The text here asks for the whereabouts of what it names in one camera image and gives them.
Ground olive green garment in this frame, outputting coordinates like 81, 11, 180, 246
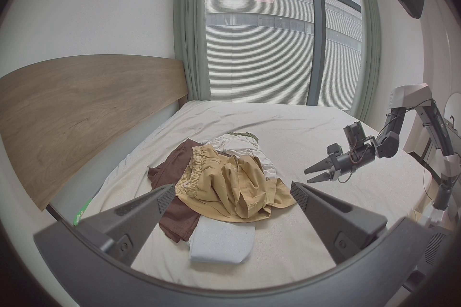
226, 131, 260, 142

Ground bed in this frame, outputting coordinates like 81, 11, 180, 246
0, 54, 434, 286

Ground green printed package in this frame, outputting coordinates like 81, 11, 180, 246
73, 197, 95, 226

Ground tan shorts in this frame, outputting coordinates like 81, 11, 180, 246
175, 144, 297, 220

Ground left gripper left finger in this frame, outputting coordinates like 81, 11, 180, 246
74, 183, 176, 267

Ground grey-green curtain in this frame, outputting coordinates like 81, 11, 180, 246
350, 0, 383, 121
174, 0, 211, 102

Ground brown garment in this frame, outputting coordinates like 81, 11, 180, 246
148, 139, 200, 243

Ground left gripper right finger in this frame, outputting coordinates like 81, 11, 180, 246
290, 181, 388, 266

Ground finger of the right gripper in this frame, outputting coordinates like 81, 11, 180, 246
306, 171, 337, 184
303, 154, 333, 175

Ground window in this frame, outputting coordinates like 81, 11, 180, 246
205, 0, 362, 111

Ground white garment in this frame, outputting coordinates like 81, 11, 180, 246
201, 134, 277, 179

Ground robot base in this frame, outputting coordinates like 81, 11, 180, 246
405, 207, 461, 295

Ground light grey garment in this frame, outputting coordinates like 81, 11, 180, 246
188, 214, 257, 266

